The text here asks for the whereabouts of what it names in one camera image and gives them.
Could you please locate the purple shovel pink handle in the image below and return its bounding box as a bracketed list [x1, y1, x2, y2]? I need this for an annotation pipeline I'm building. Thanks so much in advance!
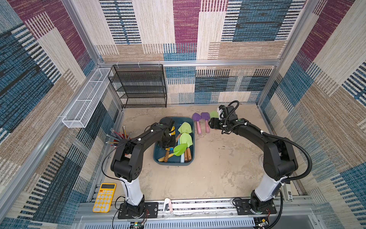
[201, 112, 211, 133]
[192, 113, 202, 135]

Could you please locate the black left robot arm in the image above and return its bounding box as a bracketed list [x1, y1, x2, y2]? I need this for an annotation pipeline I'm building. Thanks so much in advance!
[111, 117, 174, 216]

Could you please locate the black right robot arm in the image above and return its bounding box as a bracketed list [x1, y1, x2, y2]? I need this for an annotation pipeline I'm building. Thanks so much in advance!
[208, 118, 313, 214]

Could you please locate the green shovel middle right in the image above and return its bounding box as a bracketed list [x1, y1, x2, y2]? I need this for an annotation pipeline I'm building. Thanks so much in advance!
[180, 133, 193, 162]

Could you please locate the teal plastic storage box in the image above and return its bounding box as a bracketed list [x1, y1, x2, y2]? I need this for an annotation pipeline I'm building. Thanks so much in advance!
[153, 116, 195, 166]

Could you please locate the green shovel top right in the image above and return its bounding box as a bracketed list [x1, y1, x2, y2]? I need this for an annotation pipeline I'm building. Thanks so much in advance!
[176, 122, 192, 142]

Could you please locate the red pencil holder cup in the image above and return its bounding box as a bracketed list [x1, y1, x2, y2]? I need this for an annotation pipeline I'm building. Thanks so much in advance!
[105, 128, 132, 149]

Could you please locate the yellow calculator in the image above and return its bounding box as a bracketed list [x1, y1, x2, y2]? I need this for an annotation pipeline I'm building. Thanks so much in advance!
[92, 183, 116, 213]

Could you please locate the white black stapler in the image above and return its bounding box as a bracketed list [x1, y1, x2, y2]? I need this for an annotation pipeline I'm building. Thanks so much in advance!
[281, 183, 293, 202]

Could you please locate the yellow shovel wooden handle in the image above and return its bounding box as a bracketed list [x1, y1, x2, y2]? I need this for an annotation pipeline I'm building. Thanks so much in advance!
[164, 148, 171, 162]

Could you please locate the green shovel yellow handle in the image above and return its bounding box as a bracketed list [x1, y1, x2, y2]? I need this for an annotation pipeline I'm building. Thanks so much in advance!
[158, 144, 186, 162]

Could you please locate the black wire shelf rack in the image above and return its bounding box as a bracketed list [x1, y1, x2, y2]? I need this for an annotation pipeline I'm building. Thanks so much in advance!
[109, 64, 167, 109]

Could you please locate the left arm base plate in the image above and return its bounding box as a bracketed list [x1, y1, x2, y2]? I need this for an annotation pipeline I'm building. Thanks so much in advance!
[117, 202, 159, 219]

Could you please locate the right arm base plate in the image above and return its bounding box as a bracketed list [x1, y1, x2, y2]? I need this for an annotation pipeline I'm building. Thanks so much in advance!
[233, 198, 277, 215]

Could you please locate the white mesh wall basket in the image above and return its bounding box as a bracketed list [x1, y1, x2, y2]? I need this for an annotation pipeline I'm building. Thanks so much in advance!
[62, 68, 111, 128]

